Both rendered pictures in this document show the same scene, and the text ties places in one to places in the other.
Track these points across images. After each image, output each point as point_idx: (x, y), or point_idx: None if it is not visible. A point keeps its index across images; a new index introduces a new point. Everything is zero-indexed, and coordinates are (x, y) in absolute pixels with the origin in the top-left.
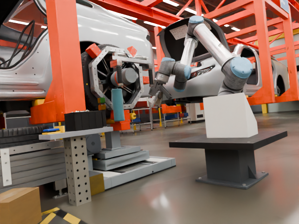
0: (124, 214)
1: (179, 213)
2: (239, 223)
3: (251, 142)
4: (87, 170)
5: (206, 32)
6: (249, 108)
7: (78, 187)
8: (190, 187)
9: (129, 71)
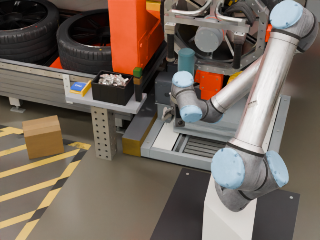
0: (84, 200)
1: (93, 238)
2: None
3: None
4: (108, 135)
5: (264, 61)
6: (220, 224)
7: (97, 144)
8: None
9: (203, 35)
